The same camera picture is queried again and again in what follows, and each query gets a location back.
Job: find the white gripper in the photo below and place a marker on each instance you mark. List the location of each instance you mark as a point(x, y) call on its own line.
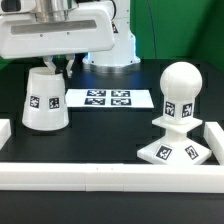
point(86, 30)

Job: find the white lamp shade cone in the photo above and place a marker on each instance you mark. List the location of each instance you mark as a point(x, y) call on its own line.
point(45, 107)

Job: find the white lamp bulb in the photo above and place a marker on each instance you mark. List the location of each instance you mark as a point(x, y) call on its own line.
point(180, 84)

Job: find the white lamp base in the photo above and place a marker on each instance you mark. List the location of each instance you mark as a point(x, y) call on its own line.
point(175, 148)

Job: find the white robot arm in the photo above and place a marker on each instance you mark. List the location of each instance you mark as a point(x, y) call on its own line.
point(51, 11)

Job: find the white marker sheet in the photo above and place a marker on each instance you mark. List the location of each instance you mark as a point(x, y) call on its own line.
point(109, 98)

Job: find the white left fence block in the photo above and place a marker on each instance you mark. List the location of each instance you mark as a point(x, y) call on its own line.
point(5, 131)

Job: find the white front fence bar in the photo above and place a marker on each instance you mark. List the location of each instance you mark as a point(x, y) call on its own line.
point(111, 177)

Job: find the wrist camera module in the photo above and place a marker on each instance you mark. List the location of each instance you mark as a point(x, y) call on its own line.
point(16, 6)

